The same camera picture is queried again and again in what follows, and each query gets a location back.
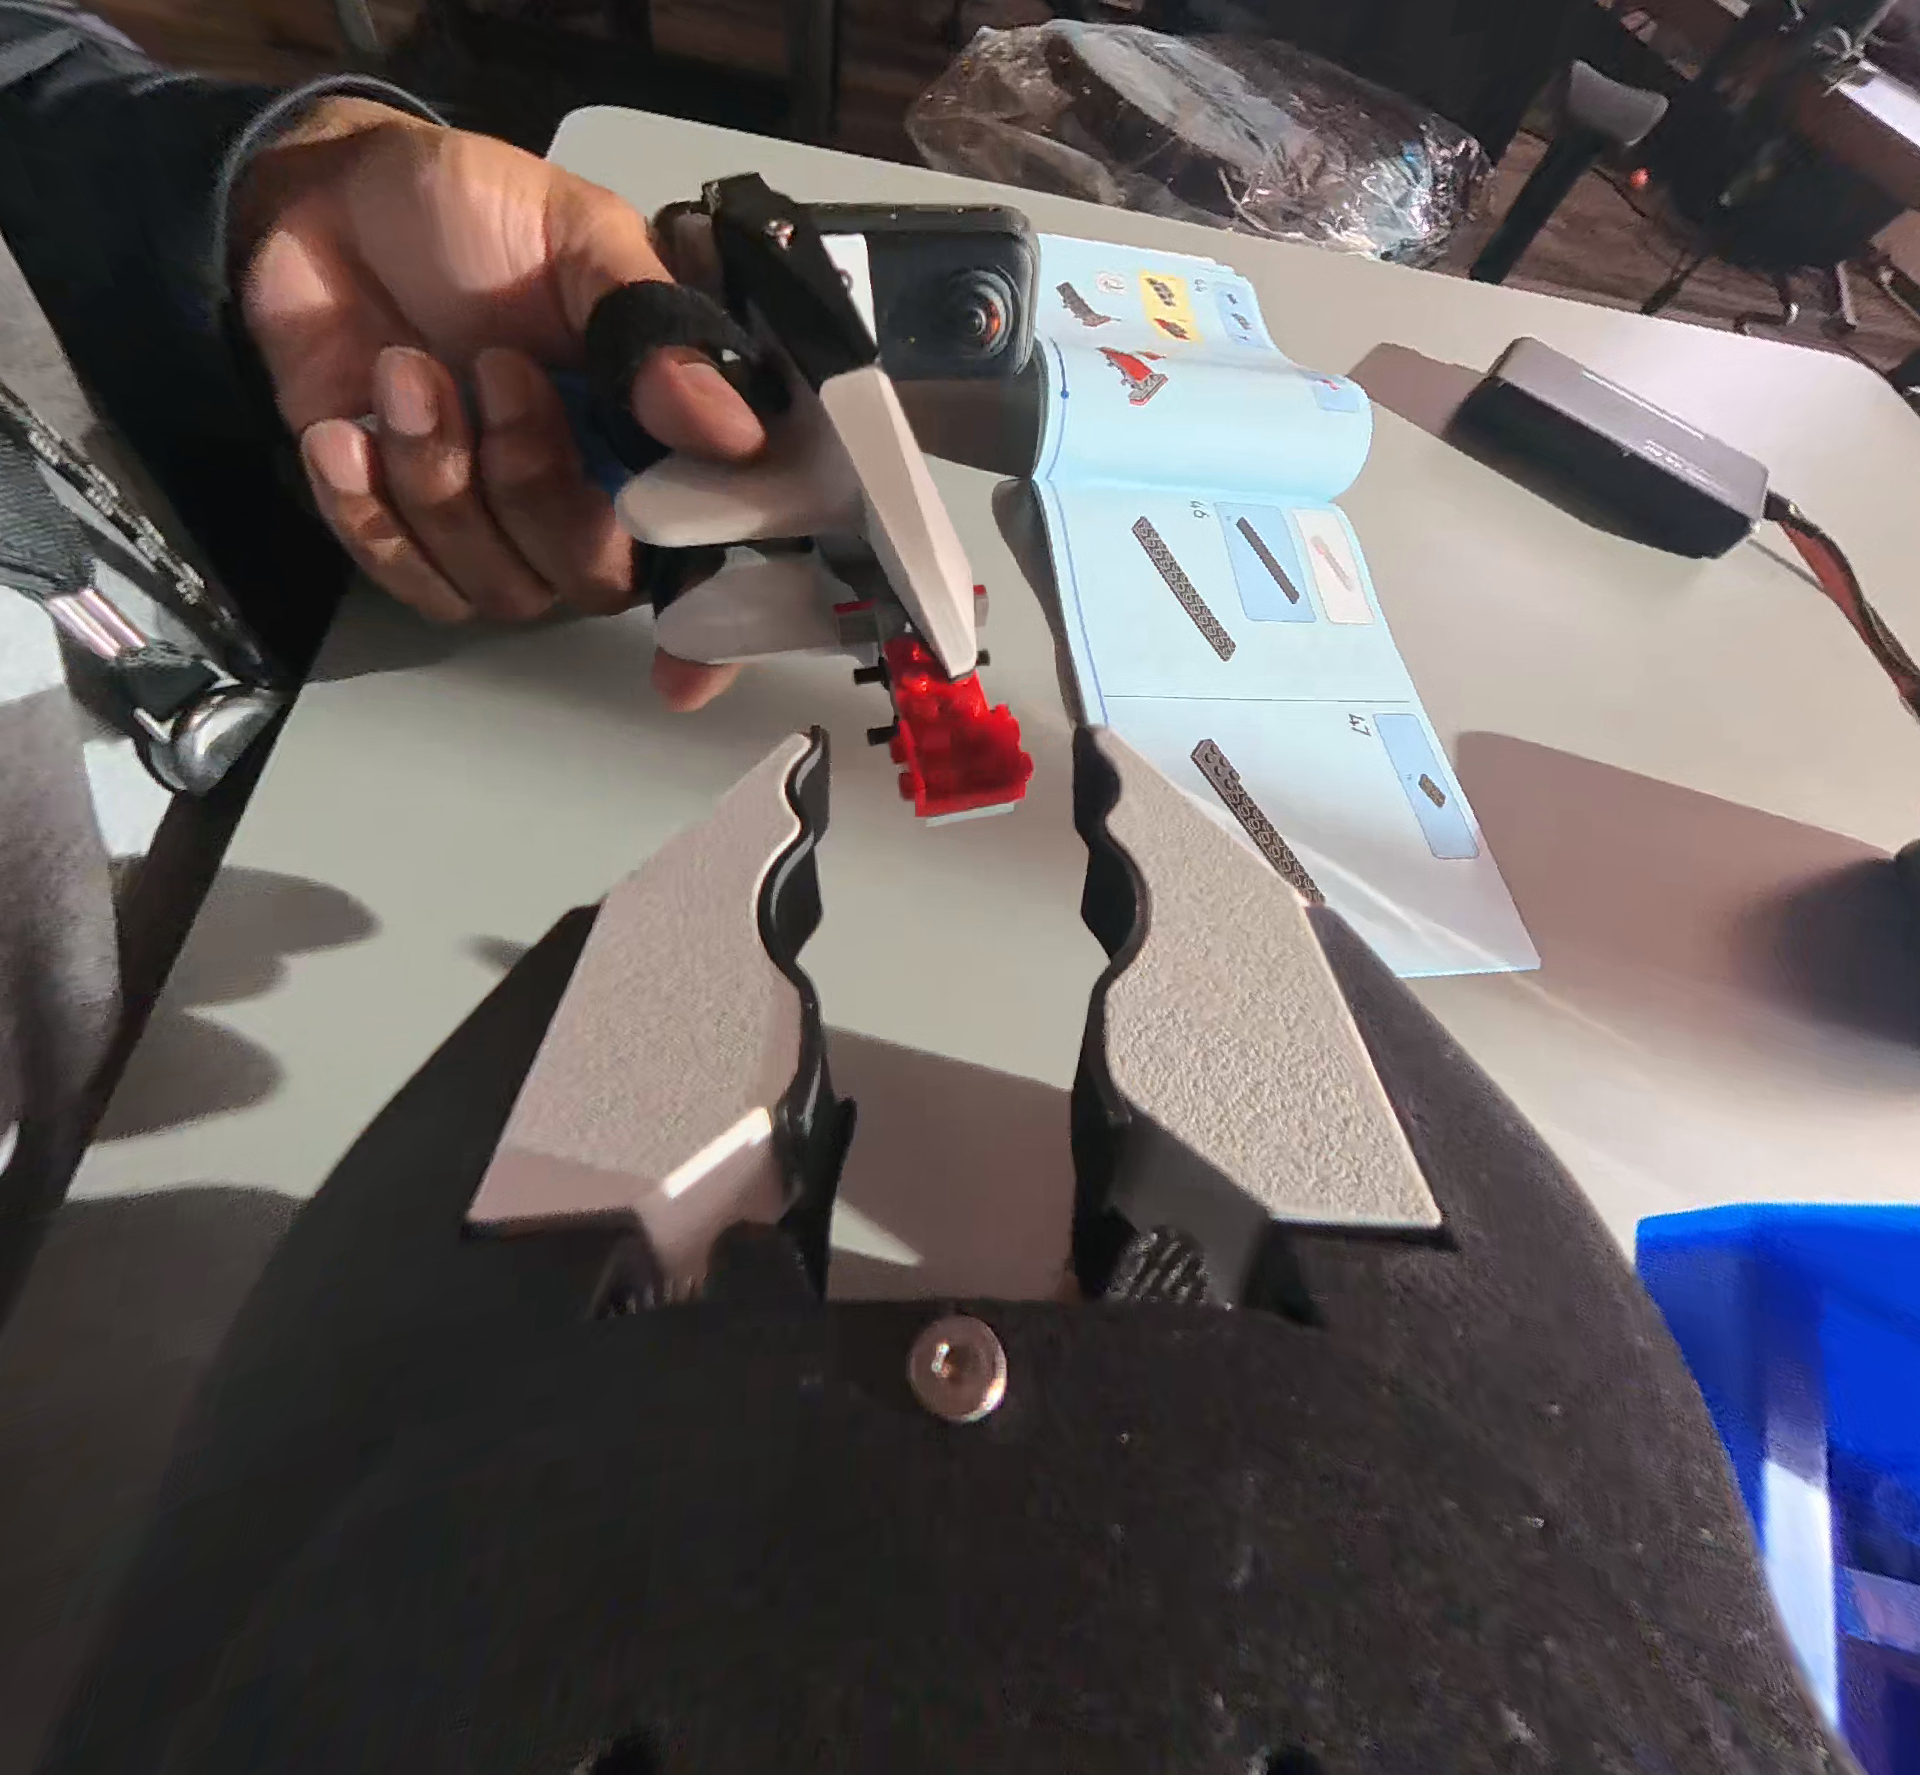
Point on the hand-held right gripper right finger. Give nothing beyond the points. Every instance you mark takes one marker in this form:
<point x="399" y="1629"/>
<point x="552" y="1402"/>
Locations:
<point x="1246" y="1038"/>

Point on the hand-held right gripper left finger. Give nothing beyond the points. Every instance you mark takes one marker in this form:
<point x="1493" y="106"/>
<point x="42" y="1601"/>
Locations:
<point x="660" y="1024"/>

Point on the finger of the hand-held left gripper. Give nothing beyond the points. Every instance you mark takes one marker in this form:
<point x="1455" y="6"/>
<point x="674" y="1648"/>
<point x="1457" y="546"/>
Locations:
<point x="909" y="516"/>

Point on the small red brick assembly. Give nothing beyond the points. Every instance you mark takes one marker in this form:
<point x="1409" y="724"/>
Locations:
<point x="944" y="741"/>

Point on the light blue instruction booklet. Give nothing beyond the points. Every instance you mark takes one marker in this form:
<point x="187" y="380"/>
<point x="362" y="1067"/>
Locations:
<point x="1200" y="485"/>

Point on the blue plastic bin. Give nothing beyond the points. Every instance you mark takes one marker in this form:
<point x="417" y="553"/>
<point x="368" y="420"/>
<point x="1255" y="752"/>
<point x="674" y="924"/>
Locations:
<point x="1800" y="1354"/>

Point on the grey desk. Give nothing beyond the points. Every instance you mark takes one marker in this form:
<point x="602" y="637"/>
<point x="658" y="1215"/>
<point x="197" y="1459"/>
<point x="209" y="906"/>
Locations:
<point x="1575" y="665"/>

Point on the person's left hand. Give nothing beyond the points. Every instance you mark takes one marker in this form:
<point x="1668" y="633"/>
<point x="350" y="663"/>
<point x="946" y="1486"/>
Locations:
<point x="419" y="275"/>

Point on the plastic-wrapped dark bundle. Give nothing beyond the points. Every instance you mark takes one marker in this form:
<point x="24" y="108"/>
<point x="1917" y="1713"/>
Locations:
<point x="1200" y="124"/>

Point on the person's grey sweatshirt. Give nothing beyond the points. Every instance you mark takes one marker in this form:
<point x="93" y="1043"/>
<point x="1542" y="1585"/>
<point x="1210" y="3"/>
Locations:
<point x="45" y="830"/>

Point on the black cube device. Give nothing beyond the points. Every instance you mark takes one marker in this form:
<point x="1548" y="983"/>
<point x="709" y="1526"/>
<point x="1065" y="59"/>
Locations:
<point x="1893" y="903"/>

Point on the black power adapter box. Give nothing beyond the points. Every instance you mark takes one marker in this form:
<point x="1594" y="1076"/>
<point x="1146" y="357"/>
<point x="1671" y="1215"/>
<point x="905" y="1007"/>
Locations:
<point x="1620" y="447"/>

